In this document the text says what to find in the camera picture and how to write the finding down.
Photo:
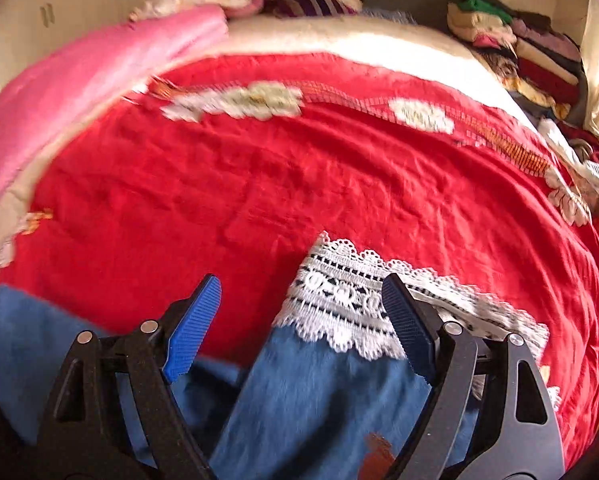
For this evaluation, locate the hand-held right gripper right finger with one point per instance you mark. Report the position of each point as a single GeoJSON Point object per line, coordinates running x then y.
{"type": "Point", "coordinates": [409, 330]}

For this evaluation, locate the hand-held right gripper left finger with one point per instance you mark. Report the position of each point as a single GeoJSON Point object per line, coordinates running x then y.
{"type": "Point", "coordinates": [194, 325]}

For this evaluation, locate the blue pants with lace hem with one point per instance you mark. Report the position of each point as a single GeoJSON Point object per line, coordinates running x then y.
{"type": "Point", "coordinates": [304, 400]}

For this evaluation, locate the red embroidered bedsheet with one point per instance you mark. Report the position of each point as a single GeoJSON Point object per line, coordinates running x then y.
{"type": "Point", "coordinates": [279, 185]}

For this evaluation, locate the white patterned cloth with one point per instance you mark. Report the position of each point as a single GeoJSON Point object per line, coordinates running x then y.
{"type": "Point", "coordinates": [594, 170]}

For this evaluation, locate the pink blanket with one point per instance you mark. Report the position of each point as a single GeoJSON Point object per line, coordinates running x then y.
{"type": "Point", "coordinates": [79, 90]}

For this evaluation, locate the stack of folded clothes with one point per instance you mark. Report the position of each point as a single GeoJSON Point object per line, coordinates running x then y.
{"type": "Point", "coordinates": [539, 60]}

